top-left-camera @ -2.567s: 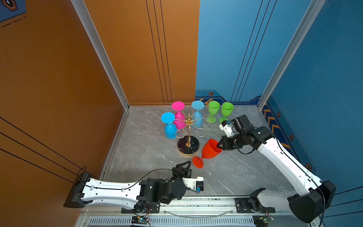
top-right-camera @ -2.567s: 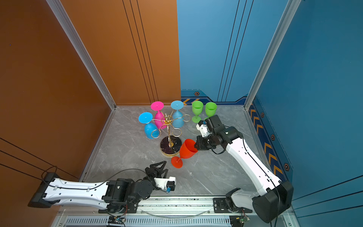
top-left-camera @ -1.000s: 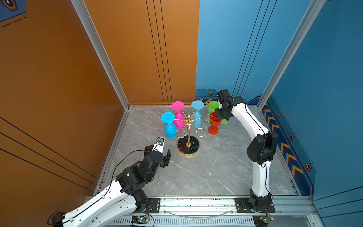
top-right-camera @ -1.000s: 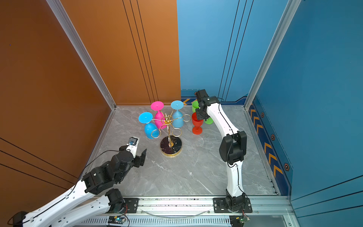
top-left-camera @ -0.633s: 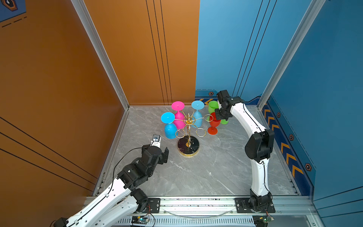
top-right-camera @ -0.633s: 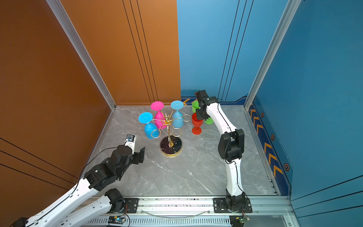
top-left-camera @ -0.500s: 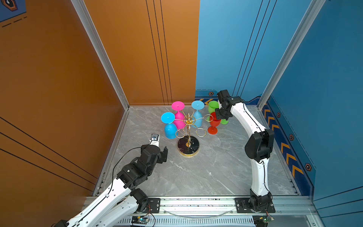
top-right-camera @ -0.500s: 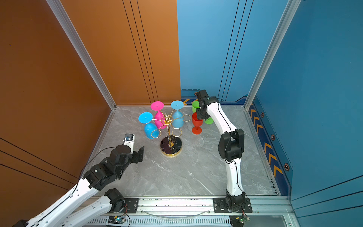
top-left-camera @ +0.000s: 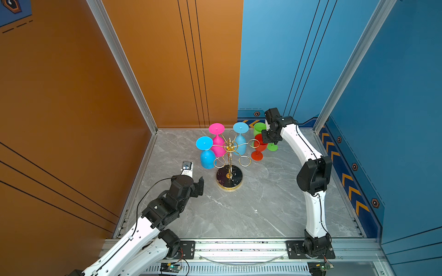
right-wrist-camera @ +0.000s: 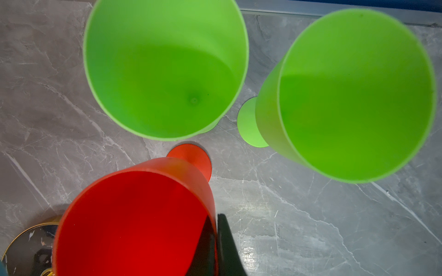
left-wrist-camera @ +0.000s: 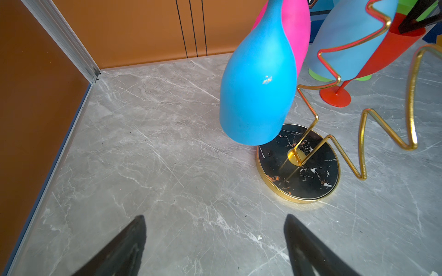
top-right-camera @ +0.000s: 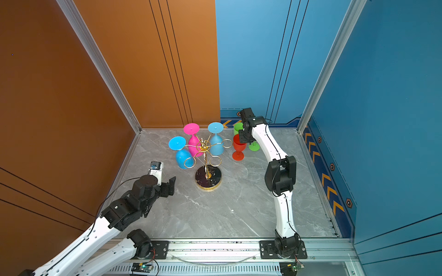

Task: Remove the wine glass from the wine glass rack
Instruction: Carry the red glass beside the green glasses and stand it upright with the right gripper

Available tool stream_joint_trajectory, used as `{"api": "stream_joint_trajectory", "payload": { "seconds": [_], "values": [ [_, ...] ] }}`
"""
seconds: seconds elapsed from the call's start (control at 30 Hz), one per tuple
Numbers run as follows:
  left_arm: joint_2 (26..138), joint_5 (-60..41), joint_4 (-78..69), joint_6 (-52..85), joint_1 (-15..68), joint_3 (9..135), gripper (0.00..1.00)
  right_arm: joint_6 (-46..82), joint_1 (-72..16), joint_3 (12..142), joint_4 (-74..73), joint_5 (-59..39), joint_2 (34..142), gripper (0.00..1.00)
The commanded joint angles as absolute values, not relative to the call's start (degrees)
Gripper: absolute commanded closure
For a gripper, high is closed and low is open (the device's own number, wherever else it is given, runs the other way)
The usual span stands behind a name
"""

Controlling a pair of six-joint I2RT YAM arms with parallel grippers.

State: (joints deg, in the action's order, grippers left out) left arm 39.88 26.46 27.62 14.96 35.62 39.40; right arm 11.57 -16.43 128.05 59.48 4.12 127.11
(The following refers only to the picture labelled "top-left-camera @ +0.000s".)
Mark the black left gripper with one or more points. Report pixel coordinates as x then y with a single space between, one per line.
197 188

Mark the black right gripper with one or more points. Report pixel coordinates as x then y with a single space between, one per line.
266 140

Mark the green wine glass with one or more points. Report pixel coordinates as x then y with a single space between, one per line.
272 147
258 128

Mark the red wine glass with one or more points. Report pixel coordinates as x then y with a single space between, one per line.
259 147

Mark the light blue wine glass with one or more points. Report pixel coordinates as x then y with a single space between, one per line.
207 156

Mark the teal blue wine glass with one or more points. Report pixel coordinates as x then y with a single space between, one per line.
241 128

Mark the magenta wine glass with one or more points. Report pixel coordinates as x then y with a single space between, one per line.
217 129

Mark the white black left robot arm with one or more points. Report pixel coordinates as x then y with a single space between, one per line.
148 241

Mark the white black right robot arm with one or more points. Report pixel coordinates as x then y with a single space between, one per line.
313 180

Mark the green circuit board left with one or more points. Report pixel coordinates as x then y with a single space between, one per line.
170 269

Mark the green circuit board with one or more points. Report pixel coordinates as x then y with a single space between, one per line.
170 269
319 269

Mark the green circuit board right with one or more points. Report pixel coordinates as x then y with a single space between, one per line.
319 269

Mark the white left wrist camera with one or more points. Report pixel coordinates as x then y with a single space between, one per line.
187 168

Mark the gold wire wine glass rack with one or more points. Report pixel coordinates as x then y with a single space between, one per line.
229 177

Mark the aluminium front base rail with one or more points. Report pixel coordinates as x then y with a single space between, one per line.
274 257

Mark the aluminium corner post right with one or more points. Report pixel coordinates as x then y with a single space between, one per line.
375 23

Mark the aluminium corner post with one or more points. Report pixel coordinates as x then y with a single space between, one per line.
107 29
375 23

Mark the aluminium corner post left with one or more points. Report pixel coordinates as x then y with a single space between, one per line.
107 29

